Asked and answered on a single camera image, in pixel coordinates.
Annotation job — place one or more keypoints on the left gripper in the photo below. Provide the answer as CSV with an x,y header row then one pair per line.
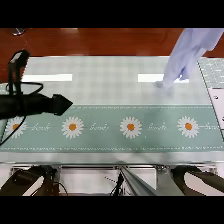
x,y
41,105

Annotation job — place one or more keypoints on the light blue shirt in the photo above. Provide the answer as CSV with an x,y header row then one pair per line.
x,y
191,46

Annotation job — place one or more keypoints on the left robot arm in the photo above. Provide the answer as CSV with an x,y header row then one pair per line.
x,y
13,106

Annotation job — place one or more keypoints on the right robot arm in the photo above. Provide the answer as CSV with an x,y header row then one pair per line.
x,y
180,180

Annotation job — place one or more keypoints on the silver frame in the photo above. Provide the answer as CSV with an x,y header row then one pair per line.
x,y
140,186

